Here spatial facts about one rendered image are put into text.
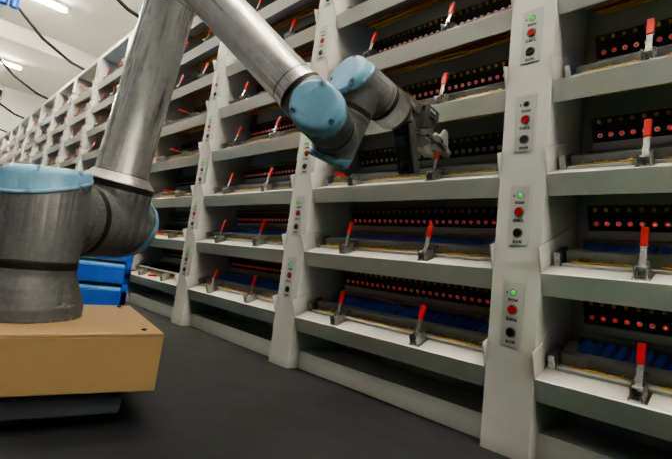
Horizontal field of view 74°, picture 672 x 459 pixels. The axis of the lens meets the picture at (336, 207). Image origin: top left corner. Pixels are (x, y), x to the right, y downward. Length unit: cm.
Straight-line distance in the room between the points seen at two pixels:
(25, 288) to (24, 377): 15
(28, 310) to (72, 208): 18
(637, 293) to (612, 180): 20
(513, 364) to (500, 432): 13
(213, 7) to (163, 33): 24
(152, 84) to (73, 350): 57
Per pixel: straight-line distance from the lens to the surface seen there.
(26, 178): 92
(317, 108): 74
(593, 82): 101
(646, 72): 99
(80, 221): 94
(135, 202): 105
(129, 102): 108
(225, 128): 204
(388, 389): 118
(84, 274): 172
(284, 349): 140
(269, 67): 81
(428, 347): 107
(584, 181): 95
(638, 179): 93
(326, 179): 139
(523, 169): 99
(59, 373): 84
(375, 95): 91
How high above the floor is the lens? 30
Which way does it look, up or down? 8 degrees up
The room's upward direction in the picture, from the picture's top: 7 degrees clockwise
